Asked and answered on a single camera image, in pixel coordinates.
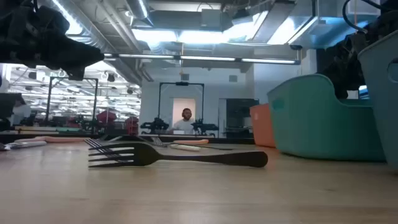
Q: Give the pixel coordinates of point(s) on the grey-teal plastic bin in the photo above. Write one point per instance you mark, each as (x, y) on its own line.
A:
(382, 109)

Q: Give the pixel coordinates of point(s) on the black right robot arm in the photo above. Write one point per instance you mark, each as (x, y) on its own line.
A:
(388, 18)

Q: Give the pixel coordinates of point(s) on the grey ceiling box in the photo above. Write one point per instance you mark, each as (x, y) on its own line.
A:
(211, 18)

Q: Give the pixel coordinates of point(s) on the person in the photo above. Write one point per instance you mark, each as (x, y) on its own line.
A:
(21, 112)
(185, 124)

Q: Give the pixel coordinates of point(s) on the orange plastic bin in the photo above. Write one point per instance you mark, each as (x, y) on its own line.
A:
(262, 124)

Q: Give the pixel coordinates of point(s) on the grey square wall vent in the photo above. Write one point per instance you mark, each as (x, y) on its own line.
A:
(233, 78)
(185, 77)

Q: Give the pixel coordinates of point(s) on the teal plastic bin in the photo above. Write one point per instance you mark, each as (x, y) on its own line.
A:
(311, 124)

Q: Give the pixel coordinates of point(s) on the black background robot arm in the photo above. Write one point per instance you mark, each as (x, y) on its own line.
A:
(155, 126)
(202, 127)

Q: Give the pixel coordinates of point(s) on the red cart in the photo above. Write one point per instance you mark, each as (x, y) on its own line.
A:
(132, 126)

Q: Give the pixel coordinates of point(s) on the red background object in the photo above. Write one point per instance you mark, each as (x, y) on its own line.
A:
(106, 116)

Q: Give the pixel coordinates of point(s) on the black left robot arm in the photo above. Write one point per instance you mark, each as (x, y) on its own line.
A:
(18, 28)

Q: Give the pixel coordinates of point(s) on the long ceiling light strip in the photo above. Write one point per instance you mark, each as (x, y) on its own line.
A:
(202, 58)

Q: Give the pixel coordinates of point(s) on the dark cabinet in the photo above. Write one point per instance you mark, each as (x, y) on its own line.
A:
(241, 118)

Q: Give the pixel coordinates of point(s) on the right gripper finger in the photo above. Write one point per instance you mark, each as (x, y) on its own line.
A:
(341, 90)

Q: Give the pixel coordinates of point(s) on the black gantry frame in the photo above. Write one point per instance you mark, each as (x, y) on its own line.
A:
(48, 102)
(182, 83)

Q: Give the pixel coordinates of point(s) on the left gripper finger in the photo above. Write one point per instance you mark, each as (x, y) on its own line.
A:
(76, 74)
(84, 59)

